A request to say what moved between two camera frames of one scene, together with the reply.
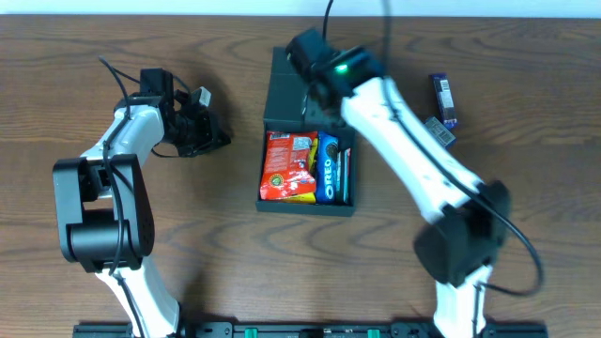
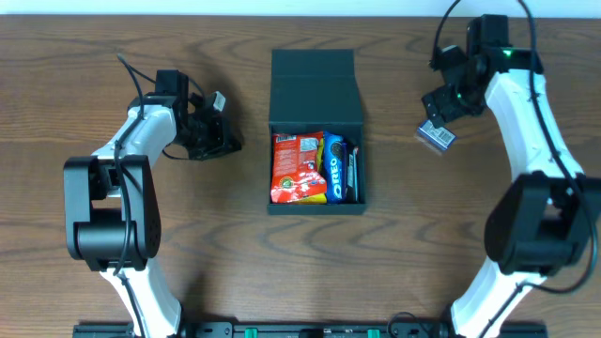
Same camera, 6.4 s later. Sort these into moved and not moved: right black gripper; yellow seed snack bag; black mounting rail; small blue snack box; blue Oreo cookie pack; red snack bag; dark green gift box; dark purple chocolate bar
Moved: right black gripper; blue Oreo cookie pack; dark purple chocolate bar; dark green gift box; red snack bag; yellow seed snack bag
Not moved: black mounting rail; small blue snack box
